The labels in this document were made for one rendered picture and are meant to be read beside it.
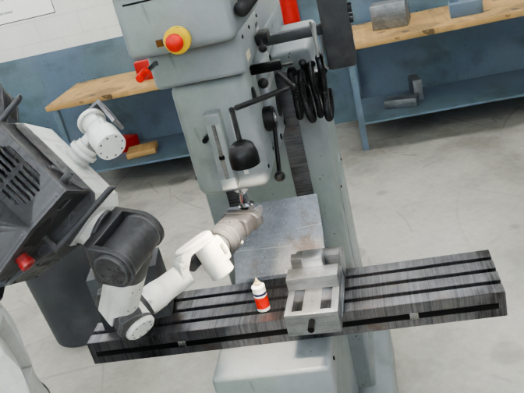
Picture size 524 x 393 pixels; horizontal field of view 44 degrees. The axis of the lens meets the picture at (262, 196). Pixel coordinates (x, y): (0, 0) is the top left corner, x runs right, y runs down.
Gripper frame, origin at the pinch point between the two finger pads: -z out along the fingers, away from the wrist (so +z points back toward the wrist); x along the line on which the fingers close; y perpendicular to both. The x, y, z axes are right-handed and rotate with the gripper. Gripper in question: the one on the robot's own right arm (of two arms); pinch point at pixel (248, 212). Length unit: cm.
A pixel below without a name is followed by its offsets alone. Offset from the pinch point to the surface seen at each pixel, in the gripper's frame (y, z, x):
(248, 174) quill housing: -15.4, 7.1, -7.4
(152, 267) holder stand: 11.9, 12.4, 30.2
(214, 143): -26.6, 12.5, -3.2
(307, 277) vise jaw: 19.0, 3.3, -15.9
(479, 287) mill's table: 30, -12, -60
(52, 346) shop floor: 120, -63, 191
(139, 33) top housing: -58, 24, 1
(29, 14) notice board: -38, -317, 375
